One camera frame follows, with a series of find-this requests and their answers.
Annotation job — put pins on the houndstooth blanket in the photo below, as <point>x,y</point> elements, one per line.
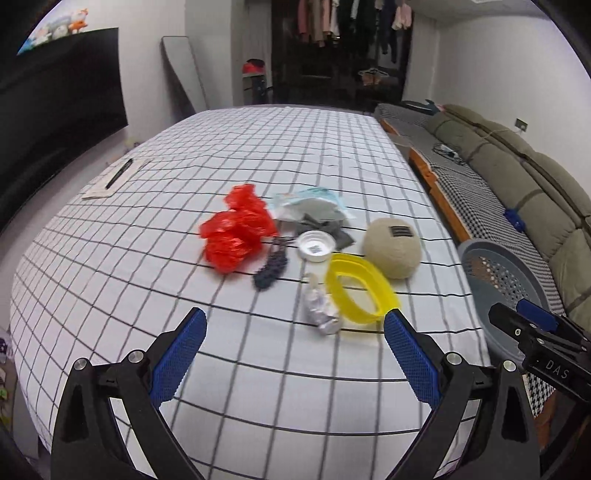
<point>461,184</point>

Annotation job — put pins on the hanging clothes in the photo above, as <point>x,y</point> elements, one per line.
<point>323,18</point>

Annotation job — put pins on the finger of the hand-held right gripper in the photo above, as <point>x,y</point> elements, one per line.
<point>505,321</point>
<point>538,314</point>

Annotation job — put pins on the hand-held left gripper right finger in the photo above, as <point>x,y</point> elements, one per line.
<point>411,360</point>

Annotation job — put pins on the black television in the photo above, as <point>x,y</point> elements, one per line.
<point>60,115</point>

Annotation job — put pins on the white round lid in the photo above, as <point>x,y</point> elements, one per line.
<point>314,247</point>

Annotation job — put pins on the wall socket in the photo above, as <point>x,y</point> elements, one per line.
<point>522,124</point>

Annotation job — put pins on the black pen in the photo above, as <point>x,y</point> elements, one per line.
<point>119,174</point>

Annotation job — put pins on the black stand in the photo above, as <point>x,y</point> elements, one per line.
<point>256,90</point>

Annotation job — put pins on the red cap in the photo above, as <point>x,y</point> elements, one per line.
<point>254,68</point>

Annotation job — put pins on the colourful plush toys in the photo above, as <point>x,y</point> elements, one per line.
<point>60,27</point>

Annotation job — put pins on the beige ball with black label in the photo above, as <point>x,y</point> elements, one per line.
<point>392,254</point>

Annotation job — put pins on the crumpled clear plastic wrap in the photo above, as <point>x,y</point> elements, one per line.
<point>321,311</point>

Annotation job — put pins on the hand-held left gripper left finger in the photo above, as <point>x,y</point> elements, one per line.
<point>180,355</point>

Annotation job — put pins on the white paper sheet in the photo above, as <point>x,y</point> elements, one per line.
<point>99,189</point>

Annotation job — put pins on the clear plastic packet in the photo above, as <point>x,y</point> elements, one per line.
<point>304,203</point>

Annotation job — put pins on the red plastic bag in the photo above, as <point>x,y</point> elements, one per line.
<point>235,230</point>

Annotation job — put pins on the clothes hanger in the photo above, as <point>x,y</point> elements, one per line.
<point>371,76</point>

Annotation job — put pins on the grey perforated plastic basket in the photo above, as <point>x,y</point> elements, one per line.
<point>503,277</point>

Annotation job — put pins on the white power strip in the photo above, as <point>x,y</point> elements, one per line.
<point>448,151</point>

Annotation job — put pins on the dark blue cloth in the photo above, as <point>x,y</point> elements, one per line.
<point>433,107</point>

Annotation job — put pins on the grey cloth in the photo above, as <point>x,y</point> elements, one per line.
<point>341,237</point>

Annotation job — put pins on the white checked tablecloth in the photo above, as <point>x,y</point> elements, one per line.
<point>277,152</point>

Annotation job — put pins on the dark open wardrobe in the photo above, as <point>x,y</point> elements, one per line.
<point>332,87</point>

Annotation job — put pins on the dark blue scrunchie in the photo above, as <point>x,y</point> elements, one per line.
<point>272,270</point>

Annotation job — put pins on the olive green sofa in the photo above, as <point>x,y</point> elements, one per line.
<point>508,152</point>

